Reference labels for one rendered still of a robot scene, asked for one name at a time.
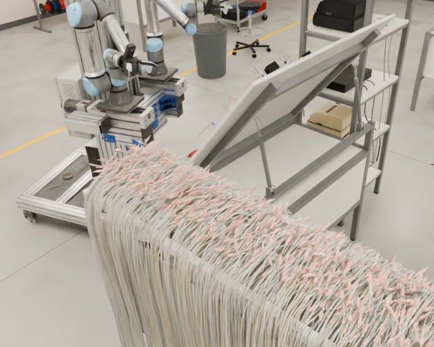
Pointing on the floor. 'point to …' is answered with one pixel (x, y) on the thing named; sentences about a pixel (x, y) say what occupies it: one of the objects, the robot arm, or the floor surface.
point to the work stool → (250, 26)
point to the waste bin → (211, 49)
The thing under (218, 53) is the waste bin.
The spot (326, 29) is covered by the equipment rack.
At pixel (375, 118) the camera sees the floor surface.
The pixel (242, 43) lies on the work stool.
